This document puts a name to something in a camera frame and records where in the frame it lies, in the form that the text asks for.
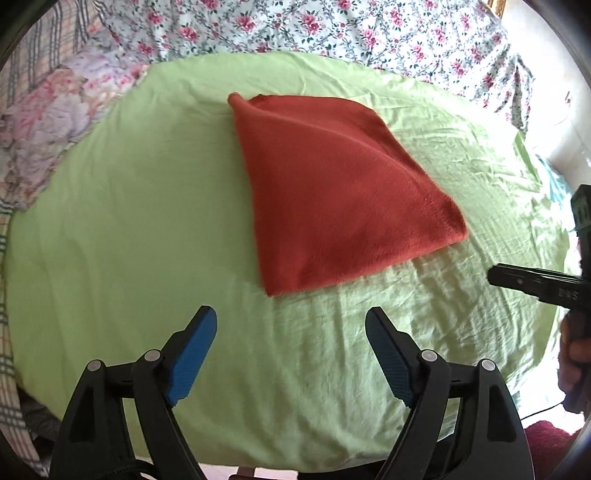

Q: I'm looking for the light green bed sheet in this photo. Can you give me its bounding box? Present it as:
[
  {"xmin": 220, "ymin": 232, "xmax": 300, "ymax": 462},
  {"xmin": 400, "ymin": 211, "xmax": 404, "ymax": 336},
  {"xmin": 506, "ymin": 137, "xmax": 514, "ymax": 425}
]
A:
[{"xmin": 5, "ymin": 52, "xmax": 569, "ymax": 472}]

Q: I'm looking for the rust orange knitted sweater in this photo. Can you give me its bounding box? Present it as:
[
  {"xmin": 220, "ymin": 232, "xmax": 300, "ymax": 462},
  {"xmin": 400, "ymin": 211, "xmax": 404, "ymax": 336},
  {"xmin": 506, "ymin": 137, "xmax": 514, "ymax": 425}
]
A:
[{"xmin": 228, "ymin": 94, "xmax": 468, "ymax": 296}]

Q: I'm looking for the dark red sleeve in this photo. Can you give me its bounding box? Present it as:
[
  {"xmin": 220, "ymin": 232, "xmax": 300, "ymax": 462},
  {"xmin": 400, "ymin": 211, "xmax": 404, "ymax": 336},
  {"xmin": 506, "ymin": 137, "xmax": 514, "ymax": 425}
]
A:
[{"xmin": 525, "ymin": 420, "xmax": 580, "ymax": 479}]

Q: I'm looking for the plaid checked blanket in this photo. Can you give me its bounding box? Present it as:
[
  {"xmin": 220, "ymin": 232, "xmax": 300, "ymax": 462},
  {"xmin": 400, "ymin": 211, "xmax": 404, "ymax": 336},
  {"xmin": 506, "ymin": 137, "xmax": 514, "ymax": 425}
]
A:
[{"xmin": 0, "ymin": 0, "xmax": 107, "ymax": 476}]

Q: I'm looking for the person's right hand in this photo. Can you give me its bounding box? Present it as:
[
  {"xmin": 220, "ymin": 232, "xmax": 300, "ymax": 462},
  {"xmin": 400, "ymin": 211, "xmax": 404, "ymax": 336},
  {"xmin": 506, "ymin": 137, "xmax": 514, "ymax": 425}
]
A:
[{"xmin": 558, "ymin": 312, "xmax": 590, "ymax": 394}]

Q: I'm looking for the white red floral bedspread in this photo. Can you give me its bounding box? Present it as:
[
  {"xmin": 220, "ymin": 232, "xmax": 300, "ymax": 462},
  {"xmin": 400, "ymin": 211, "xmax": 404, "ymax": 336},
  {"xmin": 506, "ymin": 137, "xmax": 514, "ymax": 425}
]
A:
[{"xmin": 94, "ymin": 0, "xmax": 533, "ymax": 132}]

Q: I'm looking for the pink floral pillow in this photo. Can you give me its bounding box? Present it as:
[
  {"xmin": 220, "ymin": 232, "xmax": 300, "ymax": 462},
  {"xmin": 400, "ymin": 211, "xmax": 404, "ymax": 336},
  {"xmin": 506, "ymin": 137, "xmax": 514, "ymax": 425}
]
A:
[{"xmin": 1, "ymin": 47, "xmax": 149, "ymax": 210}]

